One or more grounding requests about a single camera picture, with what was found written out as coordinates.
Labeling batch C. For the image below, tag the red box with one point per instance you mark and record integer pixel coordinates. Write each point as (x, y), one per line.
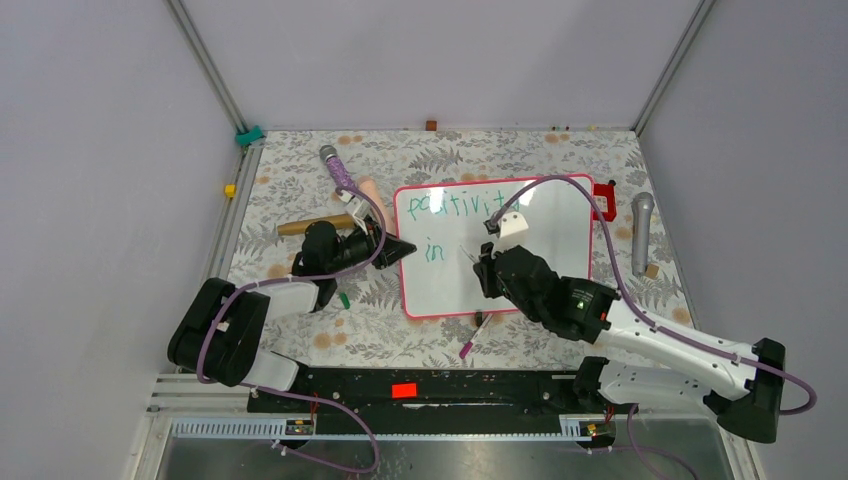
(604, 196)

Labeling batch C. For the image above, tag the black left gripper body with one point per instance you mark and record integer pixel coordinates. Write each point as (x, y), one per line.
(360, 246)

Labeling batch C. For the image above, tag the wooden cube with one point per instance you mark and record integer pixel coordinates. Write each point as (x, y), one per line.
(652, 271)

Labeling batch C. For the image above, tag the pink framed whiteboard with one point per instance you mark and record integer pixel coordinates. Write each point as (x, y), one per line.
(438, 280)

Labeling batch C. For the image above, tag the purple marker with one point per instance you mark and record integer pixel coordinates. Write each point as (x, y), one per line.
(468, 346)

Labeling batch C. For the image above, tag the silver microphone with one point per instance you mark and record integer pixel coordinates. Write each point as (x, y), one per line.
(642, 208)

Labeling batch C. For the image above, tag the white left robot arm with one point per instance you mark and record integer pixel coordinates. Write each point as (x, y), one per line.
(219, 336)

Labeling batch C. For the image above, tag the floral table mat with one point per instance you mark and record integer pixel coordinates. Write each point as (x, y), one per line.
(287, 181)

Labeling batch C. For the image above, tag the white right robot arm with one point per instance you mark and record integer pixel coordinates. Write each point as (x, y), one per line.
(738, 383)

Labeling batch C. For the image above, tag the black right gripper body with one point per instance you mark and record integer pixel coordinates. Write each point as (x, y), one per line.
(494, 287)

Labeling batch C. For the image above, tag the green marker cap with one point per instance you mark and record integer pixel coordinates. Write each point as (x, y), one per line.
(344, 301)

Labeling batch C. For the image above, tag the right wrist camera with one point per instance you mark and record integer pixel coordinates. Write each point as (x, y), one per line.
(511, 226)

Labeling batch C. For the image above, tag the purple glitter microphone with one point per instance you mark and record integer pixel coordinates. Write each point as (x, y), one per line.
(338, 172)

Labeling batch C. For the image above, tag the teal block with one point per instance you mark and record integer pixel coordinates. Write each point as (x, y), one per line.
(250, 136)

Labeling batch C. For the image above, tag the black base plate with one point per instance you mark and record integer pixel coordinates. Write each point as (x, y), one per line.
(442, 402)

